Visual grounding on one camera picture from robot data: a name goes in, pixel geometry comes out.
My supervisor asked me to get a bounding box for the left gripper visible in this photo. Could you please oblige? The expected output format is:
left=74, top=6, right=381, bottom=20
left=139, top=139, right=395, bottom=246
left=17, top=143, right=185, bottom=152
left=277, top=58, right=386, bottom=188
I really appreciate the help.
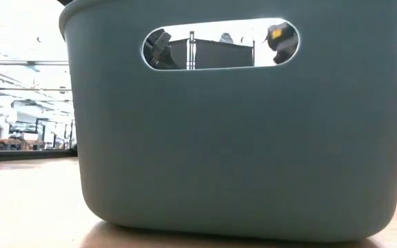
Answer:
left=143, top=28, right=179, bottom=70

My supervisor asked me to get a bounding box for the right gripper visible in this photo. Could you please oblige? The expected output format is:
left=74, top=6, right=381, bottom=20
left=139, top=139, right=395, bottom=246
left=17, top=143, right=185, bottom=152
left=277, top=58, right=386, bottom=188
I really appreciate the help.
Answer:
left=265, top=21, right=300, bottom=65

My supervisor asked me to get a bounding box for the teal plastic bin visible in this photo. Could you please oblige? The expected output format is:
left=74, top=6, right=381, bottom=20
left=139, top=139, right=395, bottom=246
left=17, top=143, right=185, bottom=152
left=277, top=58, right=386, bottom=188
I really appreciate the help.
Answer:
left=59, top=0, right=397, bottom=244

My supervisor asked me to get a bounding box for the black partition panel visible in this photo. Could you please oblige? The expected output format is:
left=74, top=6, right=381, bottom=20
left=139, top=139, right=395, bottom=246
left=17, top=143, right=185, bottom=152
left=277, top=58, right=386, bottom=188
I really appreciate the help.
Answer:
left=168, top=30, right=256, bottom=70

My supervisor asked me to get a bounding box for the white machine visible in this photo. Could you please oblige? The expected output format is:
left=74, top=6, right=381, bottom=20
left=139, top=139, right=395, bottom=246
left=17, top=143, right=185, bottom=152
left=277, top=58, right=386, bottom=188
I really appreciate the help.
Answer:
left=0, top=95, right=17, bottom=138

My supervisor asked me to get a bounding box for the black aluminium table frame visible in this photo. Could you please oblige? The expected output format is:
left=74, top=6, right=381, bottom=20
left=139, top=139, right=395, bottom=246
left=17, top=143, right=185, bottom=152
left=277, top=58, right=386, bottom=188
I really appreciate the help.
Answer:
left=0, top=148, right=79, bottom=163

